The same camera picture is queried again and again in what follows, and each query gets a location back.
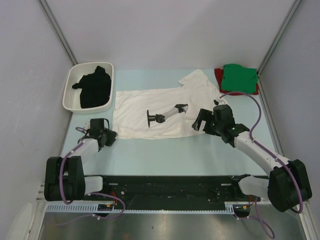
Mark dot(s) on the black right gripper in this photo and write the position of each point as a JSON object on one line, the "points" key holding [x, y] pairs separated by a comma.
{"points": [[206, 115]]}

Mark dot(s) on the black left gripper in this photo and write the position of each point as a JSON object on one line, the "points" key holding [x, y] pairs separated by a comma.
{"points": [[112, 136]]}

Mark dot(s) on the white t-shirt with robot print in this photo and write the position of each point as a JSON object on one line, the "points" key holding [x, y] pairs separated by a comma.
{"points": [[164, 113]]}

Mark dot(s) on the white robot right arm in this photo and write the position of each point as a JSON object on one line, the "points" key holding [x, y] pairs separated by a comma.
{"points": [[287, 184]]}

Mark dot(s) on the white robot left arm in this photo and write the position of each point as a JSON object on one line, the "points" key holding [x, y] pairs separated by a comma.
{"points": [[64, 175]]}

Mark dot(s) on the white plastic bin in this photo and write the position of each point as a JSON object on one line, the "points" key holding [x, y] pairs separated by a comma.
{"points": [[71, 100]]}

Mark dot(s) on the black t-shirt in bin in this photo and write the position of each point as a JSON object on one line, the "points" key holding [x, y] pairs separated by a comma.
{"points": [[95, 88]]}

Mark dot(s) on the red folded t-shirt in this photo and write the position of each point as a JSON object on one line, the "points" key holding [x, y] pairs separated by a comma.
{"points": [[218, 72]]}

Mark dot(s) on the green folded t-shirt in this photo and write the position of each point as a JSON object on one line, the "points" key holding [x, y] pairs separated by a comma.
{"points": [[237, 78]]}

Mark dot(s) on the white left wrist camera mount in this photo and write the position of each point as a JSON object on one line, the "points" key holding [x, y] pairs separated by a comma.
{"points": [[87, 125]]}

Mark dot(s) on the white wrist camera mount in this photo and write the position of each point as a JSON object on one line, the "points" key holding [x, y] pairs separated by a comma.
{"points": [[87, 125], [217, 102]]}

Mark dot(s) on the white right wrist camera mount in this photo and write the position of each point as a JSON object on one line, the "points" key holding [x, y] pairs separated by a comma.
{"points": [[217, 102]]}

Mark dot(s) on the right aluminium corner post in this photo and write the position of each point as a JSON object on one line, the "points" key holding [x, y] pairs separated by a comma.
{"points": [[281, 31]]}

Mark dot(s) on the aluminium corner post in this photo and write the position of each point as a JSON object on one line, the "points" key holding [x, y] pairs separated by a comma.
{"points": [[48, 13], [281, 31]]}

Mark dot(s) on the left aluminium corner post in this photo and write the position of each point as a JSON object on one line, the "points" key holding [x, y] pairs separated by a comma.
{"points": [[48, 13]]}

